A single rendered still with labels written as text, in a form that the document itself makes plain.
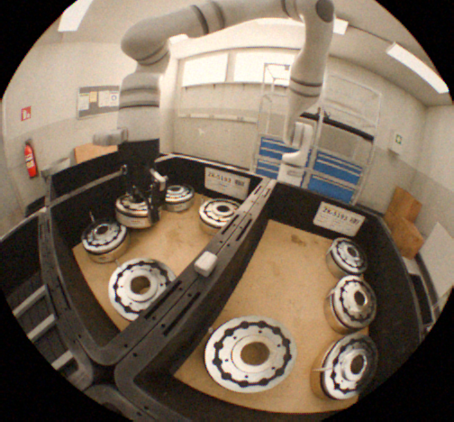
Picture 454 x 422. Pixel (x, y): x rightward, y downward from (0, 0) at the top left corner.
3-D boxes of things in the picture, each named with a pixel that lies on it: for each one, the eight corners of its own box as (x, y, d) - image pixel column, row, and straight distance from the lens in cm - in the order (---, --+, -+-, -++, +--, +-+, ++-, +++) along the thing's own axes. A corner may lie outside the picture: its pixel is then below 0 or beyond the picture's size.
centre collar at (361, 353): (343, 351, 25) (346, 350, 24) (367, 347, 28) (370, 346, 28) (338, 384, 25) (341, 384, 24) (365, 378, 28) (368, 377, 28)
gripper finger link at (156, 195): (152, 178, 23) (147, 205, 27) (159, 187, 22) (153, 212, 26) (166, 174, 24) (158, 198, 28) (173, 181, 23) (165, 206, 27)
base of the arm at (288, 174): (276, 196, 69) (285, 160, 64) (295, 204, 67) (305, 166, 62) (267, 204, 60) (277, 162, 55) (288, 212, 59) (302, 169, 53)
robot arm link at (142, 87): (136, 111, 33) (110, 110, 26) (146, 44, 38) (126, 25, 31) (167, 109, 30) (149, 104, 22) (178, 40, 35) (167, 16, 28)
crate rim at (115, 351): (176, 161, 50) (176, 154, 49) (269, 187, 36) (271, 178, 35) (49, 218, 37) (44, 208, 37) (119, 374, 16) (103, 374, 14)
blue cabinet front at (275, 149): (255, 173, 228) (261, 136, 217) (301, 187, 223) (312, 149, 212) (255, 173, 225) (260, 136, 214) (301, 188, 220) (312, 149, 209)
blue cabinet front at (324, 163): (306, 188, 224) (317, 151, 213) (349, 203, 244) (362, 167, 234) (306, 188, 221) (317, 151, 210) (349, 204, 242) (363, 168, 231)
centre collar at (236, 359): (245, 327, 19) (246, 326, 18) (282, 344, 20) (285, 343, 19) (221, 361, 18) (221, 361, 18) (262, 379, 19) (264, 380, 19)
